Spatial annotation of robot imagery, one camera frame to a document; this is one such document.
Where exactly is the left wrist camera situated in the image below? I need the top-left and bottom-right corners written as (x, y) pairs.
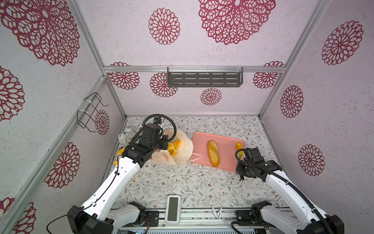
top-left (141, 114), bottom-right (163, 142)

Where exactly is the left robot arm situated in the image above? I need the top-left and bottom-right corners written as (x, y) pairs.
top-left (67, 135), bottom-right (168, 234)

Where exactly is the white digital timer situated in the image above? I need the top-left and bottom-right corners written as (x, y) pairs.
top-left (164, 195), bottom-right (181, 226)

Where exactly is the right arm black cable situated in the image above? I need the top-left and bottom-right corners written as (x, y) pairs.
top-left (230, 148), bottom-right (337, 234)

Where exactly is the long baguette fake bread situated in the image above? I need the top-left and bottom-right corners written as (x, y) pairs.
top-left (207, 140), bottom-right (220, 167)

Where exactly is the yellow orange striped fake bread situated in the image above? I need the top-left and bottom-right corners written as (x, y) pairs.
top-left (167, 140), bottom-right (182, 157)

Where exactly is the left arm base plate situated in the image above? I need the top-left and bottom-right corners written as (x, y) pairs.
top-left (137, 211), bottom-right (160, 227)

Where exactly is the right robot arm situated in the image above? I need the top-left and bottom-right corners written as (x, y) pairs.
top-left (231, 148), bottom-right (345, 234)

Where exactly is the white plastic clip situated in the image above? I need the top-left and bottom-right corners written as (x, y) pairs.
top-left (211, 206), bottom-right (223, 219)

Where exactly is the small yellow fake bread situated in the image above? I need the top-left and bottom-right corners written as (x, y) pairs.
top-left (236, 142), bottom-right (243, 159)

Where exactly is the black wire wall rack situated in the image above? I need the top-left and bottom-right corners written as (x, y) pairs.
top-left (76, 92), bottom-right (110, 136)

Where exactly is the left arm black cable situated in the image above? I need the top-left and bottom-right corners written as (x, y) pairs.
top-left (46, 113), bottom-right (178, 234)

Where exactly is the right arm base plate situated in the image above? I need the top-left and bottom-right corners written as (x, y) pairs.
top-left (235, 209), bottom-right (263, 224)

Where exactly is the yellow plush toy red dress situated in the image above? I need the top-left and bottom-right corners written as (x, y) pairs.
top-left (114, 147), bottom-right (126, 166)

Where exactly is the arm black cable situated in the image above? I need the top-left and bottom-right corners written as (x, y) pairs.
top-left (46, 113), bottom-right (178, 234)
top-left (230, 148), bottom-right (337, 234)

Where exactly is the white alarm clock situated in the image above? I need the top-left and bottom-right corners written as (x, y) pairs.
top-left (118, 128), bottom-right (135, 146)

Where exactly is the dark grey wall shelf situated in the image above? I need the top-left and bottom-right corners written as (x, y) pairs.
top-left (167, 67), bottom-right (243, 88)

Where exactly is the printed paper bag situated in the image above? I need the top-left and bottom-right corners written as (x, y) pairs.
top-left (149, 130), bottom-right (203, 166)

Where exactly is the pink plastic tray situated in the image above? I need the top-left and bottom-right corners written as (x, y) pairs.
top-left (190, 132), bottom-right (245, 172)

